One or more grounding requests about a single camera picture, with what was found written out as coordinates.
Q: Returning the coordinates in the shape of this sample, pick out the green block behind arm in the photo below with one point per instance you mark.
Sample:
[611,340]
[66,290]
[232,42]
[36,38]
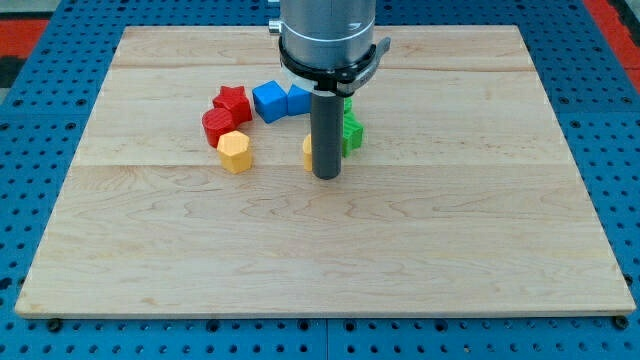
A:
[348,105]

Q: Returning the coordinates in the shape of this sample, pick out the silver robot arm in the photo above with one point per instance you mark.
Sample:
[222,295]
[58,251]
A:
[327,34]

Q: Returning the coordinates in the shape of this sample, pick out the yellow hexagon block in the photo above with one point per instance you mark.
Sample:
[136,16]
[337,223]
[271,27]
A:
[234,150]

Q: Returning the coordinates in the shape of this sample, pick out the wooden board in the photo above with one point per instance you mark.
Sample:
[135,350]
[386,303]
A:
[463,201]

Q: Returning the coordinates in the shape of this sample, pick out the yellow block behind rod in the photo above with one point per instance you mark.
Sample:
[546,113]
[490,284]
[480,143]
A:
[307,153]

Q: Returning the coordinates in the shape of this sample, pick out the green star block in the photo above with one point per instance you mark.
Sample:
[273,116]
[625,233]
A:
[353,132]

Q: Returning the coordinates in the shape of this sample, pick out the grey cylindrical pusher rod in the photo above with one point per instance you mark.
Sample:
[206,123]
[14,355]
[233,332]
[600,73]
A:
[326,135]

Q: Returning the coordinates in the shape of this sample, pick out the blue block behind rod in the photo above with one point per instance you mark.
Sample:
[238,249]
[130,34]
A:
[298,101]

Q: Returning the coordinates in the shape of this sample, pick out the blue cube block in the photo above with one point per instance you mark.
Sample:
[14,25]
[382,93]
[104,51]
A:
[270,101]

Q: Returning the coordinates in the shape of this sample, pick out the red star block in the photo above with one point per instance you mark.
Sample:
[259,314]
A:
[234,100]

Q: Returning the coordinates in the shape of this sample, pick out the red cylinder block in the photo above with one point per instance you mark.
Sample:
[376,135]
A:
[217,122]

